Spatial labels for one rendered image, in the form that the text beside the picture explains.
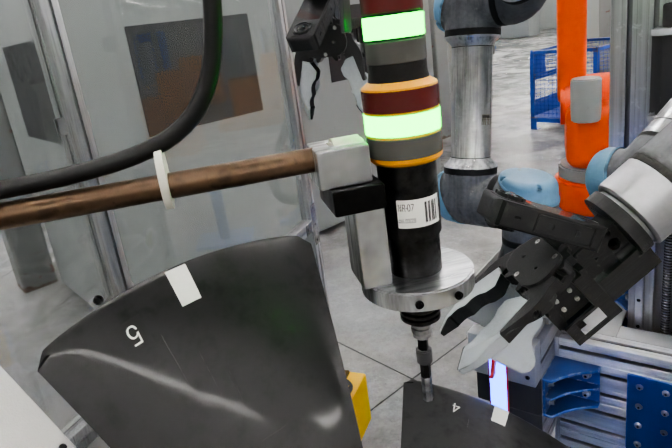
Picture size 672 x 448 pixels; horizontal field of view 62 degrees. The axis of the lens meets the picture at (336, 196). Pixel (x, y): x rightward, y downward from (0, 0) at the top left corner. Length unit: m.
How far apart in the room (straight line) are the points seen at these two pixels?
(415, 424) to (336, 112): 3.87
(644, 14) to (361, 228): 1.00
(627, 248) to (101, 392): 0.47
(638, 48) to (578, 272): 0.75
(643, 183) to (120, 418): 0.47
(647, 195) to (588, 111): 3.67
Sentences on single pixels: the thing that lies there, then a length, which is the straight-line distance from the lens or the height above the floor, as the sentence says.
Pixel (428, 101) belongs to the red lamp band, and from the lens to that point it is 0.31.
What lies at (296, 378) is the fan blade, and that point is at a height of 1.36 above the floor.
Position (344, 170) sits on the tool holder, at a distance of 0.30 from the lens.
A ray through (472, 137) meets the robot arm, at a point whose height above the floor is 1.34.
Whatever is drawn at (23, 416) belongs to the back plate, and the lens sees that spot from 0.63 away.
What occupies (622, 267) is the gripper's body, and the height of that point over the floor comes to 1.36.
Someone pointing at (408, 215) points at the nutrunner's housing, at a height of 1.51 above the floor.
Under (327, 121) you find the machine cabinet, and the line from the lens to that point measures 4.37.
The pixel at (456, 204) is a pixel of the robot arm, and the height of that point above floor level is 1.21.
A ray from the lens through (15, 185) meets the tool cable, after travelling 0.32.
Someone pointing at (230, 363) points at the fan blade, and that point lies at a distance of 0.44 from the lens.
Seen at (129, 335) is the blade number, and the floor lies 1.41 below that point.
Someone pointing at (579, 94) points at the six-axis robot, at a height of 0.93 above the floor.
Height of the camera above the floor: 1.62
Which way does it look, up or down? 17 degrees down
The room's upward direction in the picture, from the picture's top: 8 degrees counter-clockwise
